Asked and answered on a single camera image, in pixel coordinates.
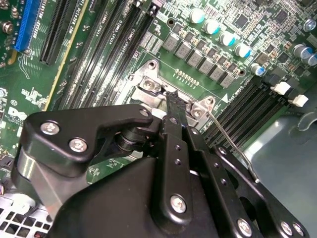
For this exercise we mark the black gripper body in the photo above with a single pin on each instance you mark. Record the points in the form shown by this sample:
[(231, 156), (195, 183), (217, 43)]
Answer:
[(111, 210)]

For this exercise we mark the thin metal locking lever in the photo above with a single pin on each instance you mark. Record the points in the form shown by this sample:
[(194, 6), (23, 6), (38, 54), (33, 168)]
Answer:
[(225, 135)]

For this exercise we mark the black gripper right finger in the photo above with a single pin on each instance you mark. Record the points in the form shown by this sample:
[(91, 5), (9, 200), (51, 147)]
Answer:
[(218, 178)]

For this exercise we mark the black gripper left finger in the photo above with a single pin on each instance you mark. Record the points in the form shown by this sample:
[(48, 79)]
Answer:
[(74, 129)]

